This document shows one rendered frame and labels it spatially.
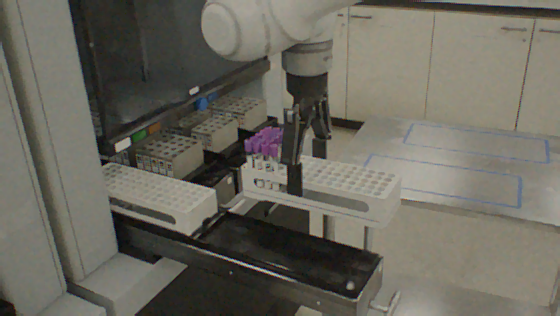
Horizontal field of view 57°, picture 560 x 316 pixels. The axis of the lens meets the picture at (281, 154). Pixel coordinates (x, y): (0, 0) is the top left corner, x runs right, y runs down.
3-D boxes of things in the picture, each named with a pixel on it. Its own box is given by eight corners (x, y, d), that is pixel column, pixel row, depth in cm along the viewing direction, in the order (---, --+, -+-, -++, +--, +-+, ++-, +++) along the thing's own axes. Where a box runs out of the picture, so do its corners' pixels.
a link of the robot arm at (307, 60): (341, 35, 90) (341, 68, 93) (295, 30, 94) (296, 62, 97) (319, 47, 83) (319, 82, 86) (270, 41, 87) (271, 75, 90)
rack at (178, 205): (82, 205, 114) (76, 180, 111) (115, 185, 121) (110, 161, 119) (190, 241, 101) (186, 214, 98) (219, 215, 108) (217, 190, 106)
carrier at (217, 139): (232, 137, 140) (230, 117, 137) (238, 139, 139) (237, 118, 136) (206, 155, 131) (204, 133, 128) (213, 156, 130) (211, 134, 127)
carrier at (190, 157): (198, 161, 128) (195, 138, 125) (204, 162, 127) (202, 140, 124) (167, 181, 119) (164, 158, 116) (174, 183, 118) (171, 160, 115)
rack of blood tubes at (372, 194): (242, 195, 104) (239, 168, 102) (267, 174, 112) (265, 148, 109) (384, 230, 91) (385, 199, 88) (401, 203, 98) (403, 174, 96)
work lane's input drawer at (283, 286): (70, 231, 117) (61, 197, 113) (114, 202, 128) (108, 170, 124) (380, 344, 85) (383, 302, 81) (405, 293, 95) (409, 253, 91)
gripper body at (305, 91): (315, 80, 86) (315, 131, 90) (336, 66, 93) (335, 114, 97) (276, 74, 90) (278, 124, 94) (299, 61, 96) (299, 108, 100)
